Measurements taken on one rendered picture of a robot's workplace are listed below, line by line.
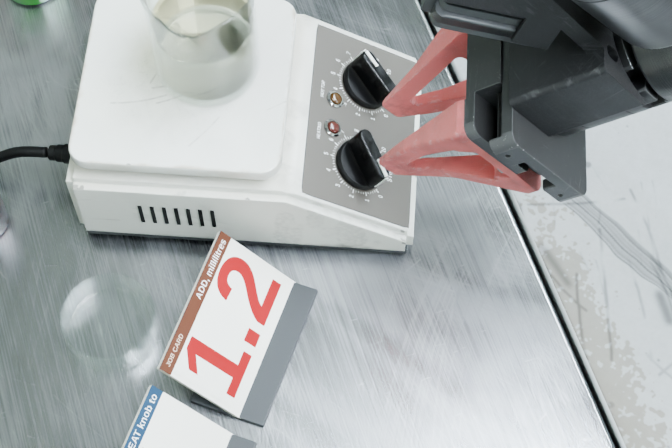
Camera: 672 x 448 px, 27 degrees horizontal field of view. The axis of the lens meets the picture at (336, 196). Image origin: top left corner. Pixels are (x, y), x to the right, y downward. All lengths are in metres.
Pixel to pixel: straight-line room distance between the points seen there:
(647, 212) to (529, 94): 0.26
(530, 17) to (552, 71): 0.04
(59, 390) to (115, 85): 0.18
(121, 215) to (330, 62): 0.15
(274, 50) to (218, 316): 0.16
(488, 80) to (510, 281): 0.21
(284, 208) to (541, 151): 0.19
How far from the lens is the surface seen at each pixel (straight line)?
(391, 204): 0.82
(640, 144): 0.90
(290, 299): 0.83
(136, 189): 0.80
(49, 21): 0.95
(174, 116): 0.80
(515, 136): 0.64
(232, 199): 0.79
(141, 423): 0.77
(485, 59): 0.67
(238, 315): 0.81
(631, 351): 0.84
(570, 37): 0.62
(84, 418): 0.82
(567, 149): 0.68
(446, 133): 0.67
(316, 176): 0.80
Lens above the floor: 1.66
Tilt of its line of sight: 62 degrees down
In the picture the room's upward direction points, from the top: straight up
